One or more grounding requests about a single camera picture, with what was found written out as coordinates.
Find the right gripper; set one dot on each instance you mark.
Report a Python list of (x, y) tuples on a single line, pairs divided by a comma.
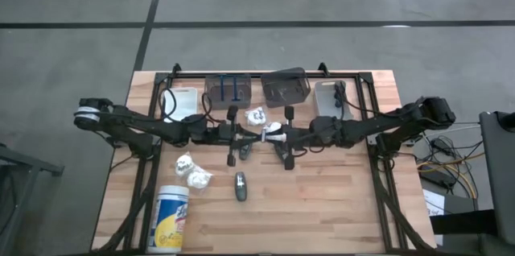
[(297, 136)]

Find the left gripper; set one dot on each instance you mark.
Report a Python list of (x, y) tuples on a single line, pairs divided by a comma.
[(225, 133)]

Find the black key fob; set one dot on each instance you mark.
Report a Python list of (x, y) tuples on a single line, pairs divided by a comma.
[(240, 187), (279, 150), (245, 153)]

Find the white paper ball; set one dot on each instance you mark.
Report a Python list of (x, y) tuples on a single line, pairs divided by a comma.
[(256, 117)]

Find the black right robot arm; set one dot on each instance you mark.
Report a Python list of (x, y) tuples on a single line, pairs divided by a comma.
[(382, 125)]

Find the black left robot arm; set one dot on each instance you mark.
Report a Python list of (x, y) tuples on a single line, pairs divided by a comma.
[(133, 123)]

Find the smoky transparent plastic bin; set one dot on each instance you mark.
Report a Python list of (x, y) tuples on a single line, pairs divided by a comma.
[(285, 87), (246, 87)]

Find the light grey plastic bin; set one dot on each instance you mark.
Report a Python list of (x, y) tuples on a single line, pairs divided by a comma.
[(324, 103)]

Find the small black bottle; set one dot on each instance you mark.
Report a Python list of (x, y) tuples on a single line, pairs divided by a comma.
[(339, 99)]

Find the white plastic bin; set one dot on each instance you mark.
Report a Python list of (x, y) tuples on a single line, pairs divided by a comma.
[(187, 101)]

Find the white yellow wipes canister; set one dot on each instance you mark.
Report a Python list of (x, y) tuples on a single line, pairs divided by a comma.
[(169, 220)]

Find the black power strip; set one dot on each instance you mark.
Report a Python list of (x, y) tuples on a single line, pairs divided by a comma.
[(438, 177)]

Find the white paper sheet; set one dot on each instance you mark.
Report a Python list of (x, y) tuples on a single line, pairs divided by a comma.
[(433, 203)]

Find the dark grey side table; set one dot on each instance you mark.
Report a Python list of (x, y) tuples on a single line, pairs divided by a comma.
[(501, 175)]

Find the grey metal stand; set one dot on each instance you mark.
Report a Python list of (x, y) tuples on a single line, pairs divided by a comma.
[(24, 167)]

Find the black aluminium table frame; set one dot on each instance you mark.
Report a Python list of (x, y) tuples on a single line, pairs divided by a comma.
[(257, 75)]

